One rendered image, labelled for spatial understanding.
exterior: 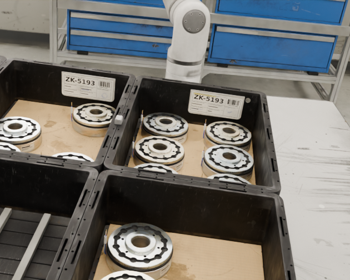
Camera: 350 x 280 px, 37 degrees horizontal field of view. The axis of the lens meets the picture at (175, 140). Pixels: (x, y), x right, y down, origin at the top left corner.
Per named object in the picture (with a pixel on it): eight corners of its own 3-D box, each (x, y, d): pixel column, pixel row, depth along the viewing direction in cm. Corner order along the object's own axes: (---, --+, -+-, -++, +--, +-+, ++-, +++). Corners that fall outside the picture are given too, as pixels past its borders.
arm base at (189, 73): (158, 111, 145) (163, 53, 137) (189, 110, 148) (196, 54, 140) (165, 126, 137) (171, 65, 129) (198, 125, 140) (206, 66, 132)
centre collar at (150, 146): (147, 141, 107) (148, 139, 107) (171, 143, 108) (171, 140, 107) (147, 154, 103) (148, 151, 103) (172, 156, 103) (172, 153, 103)
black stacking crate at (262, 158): (134, 120, 125) (137, 76, 120) (255, 136, 125) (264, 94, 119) (99, 224, 91) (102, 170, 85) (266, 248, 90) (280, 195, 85)
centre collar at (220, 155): (215, 150, 107) (216, 148, 107) (239, 152, 108) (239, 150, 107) (218, 164, 103) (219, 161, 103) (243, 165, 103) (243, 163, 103)
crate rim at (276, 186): (136, 83, 121) (137, 74, 119) (264, 101, 120) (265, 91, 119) (100, 179, 86) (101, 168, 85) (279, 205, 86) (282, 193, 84)
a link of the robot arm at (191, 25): (215, 3, 124) (206, 70, 132) (204, -6, 132) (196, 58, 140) (178, 1, 122) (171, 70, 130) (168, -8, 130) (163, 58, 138)
